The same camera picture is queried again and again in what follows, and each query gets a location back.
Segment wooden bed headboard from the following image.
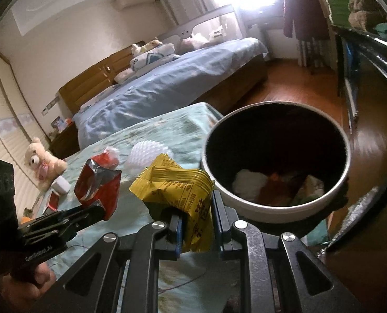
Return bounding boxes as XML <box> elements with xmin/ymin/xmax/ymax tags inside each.
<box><xmin>58</xmin><ymin>44</ymin><xmax>145</xmax><ymax>116</ymax></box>

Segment grey bed guard rail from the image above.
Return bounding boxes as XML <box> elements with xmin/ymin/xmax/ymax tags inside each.
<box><xmin>157</xmin><ymin>5</ymin><xmax>246</xmax><ymax>48</ymax></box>

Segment small red white carton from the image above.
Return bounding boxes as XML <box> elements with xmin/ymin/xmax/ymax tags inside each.
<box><xmin>33</xmin><ymin>191</ymin><xmax>62</xmax><ymax>214</ymax></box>

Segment dark red coat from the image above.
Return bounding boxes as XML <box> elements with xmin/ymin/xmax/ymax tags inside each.
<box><xmin>283</xmin><ymin>0</ymin><xmax>328</xmax><ymax>40</ymax></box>

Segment folded white blue quilt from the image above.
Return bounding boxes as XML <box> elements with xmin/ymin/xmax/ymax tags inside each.
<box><xmin>130</xmin><ymin>43</ymin><xmax>181</xmax><ymax>70</ymax></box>

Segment red torn carton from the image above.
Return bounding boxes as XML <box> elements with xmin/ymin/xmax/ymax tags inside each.
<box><xmin>73</xmin><ymin>158</ymin><xmax>122</xmax><ymax>220</ymax></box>

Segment bed with blue sheet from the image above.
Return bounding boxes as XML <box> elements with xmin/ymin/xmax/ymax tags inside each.
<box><xmin>72</xmin><ymin>37</ymin><xmax>269</xmax><ymax>151</ymax></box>

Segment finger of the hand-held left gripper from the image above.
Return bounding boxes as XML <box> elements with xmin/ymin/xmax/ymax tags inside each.
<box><xmin>19</xmin><ymin>203</ymin><xmax>106</xmax><ymax>235</ymax></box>
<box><xmin>66</xmin><ymin>214</ymin><xmax>105</xmax><ymax>239</ymax></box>

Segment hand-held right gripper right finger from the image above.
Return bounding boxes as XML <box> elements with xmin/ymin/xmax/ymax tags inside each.
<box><xmin>211</xmin><ymin>191</ymin><xmax>354</xmax><ymax>313</ymax></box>

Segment pink plush toy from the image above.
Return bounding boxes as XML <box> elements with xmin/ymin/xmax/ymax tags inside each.
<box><xmin>180</xmin><ymin>33</ymin><xmax>210</xmax><ymax>49</ymax></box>

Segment cream sliding wardrobe doors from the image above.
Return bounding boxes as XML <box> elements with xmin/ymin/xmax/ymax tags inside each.
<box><xmin>0</xmin><ymin>39</ymin><xmax>50</xmax><ymax>183</ymax></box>

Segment white trash bin black liner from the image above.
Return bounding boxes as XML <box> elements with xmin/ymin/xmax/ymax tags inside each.
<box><xmin>200</xmin><ymin>101</ymin><xmax>351</xmax><ymax>235</ymax></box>

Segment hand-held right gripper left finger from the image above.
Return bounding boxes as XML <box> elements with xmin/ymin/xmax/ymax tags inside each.
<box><xmin>30</xmin><ymin>215</ymin><xmax>184</xmax><ymax>313</ymax></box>

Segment small photo frame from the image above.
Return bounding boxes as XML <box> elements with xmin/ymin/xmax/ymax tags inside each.
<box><xmin>50</xmin><ymin>116</ymin><xmax>70</xmax><ymax>131</ymax></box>

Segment pinkish plastic bag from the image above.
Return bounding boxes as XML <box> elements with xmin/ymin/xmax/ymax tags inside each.
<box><xmin>92</xmin><ymin>147</ymin><xmax>120</xmax><ymax>170</ymax></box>

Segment white air conditioner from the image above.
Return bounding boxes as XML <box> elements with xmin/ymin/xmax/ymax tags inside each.
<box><xmin>115</xmin><ymin>0</ymin><xmax>156</xmax><ymax>9</ymax></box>

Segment wall switch panel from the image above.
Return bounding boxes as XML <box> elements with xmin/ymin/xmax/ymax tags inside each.
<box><xmin>41</xmin><ymin>98</ymin><xmax>57</xmax><ymax>115</ymax></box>

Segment yellow snack wrapper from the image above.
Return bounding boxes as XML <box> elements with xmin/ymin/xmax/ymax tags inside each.
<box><xmin>129</xmin><ymin>153</ymin><xmax>217</xmax><ymax>253</ymax></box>

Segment white foam fruit net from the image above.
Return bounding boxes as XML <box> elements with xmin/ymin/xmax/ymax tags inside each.
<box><xmin>128</xmin><ymin>140</ymin><xmax>173</xmax><ymax>175</ymax></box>

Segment wooden nightstand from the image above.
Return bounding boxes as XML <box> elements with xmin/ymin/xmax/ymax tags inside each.
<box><xmin>48</xmin><ymin>122</ymin><xmax>80</xmax><ymax>159</ymax></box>

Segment brown plush toy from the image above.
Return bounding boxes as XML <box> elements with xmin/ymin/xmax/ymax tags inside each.
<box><xmin>347</xmin><ymin>0</ymin><xmax>387</xmax><ymax>30</ymax></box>

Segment small pink pillow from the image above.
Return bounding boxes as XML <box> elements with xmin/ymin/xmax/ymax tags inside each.
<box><xmin>114</xmin><ymin>68</ymin><xmax>138</xmax><ymax>83</ymax></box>

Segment black television cabinet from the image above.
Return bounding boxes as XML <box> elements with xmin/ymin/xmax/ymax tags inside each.
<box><xmin>331</xmin><ymin>26</ymin><xmax>387</xmax><ymax>131</ymax></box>

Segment flat patterned pillow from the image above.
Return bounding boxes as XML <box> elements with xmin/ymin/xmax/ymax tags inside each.
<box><xmin>79</xmin><ymin>85</ymin><xmax>119</xmax><ymax>111</ymax></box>

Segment person's left hand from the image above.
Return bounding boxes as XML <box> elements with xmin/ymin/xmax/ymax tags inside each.
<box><xmin>0</xmin><ymin>262</ymin><xmax>57</xmax><ymax>313</ymax></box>

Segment white radiator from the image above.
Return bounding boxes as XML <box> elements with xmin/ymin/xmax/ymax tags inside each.
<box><xmin>298</xmin><ymin>37</ymin><xmax>325</xmax><ymax>67</ymax></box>

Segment cream teddy bear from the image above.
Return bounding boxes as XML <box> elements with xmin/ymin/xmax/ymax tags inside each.
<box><xmin>24</xmin><ymin>137</ymin><xmax>68</xmax><ymax>191</ymax></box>

